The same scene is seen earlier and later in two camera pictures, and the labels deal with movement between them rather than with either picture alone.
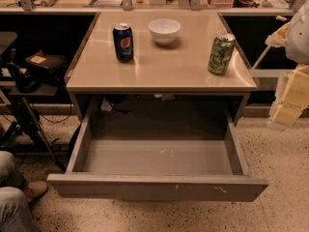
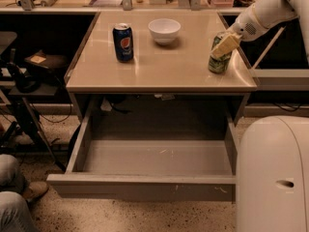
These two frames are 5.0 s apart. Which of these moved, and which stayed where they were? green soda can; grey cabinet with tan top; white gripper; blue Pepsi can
Moved: white gripper
Stayed: grey cabinet with tan top; green soda can; blue Pepsi can
